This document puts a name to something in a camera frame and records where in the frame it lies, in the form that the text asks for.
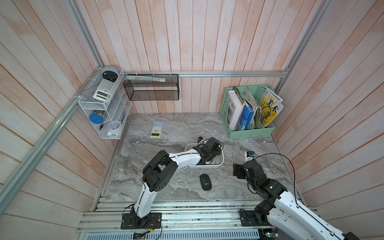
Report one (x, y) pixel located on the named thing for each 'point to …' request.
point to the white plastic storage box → (216, 161)
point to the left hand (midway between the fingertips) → (218, 152)
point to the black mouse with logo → (206, 182)
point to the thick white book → (235, 108)
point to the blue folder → (246, 117)
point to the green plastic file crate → (268, 129)
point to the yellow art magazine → (272, 105)
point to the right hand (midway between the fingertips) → (239, 163)
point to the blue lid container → (96, 118)
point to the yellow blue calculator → (157, 129)
